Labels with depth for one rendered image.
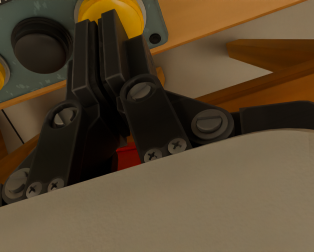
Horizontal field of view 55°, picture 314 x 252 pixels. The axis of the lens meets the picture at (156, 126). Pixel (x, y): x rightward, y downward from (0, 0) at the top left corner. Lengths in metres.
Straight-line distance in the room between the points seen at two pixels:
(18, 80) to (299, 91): 0.23
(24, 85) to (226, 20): 0.11
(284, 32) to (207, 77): 0.29
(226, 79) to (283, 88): 0.81
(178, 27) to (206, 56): 0.91
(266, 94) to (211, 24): 0.13
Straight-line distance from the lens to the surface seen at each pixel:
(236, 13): 0.18
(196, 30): 0.17
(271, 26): 1.12
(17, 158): 0.96
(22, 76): 0.17
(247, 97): 0.29
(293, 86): 0.30
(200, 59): 1.08
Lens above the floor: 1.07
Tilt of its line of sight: 74 degrees down
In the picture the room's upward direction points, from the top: 169 degrees counter-clockwise
